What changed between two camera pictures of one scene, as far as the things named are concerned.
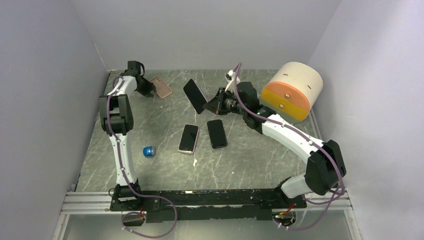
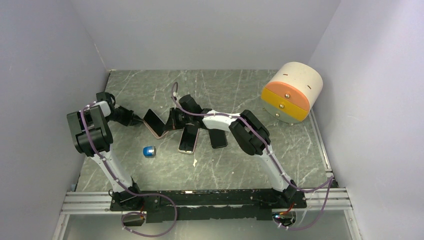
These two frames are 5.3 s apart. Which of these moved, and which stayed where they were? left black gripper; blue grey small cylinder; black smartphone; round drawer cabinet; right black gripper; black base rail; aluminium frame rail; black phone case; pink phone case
Moved: right black gripper; left black gripper; pink phone case
Stayed: black phone case; blue grey small cylinder; aluminium frame rail; black base rail; round drawer cabinet; black smartphone
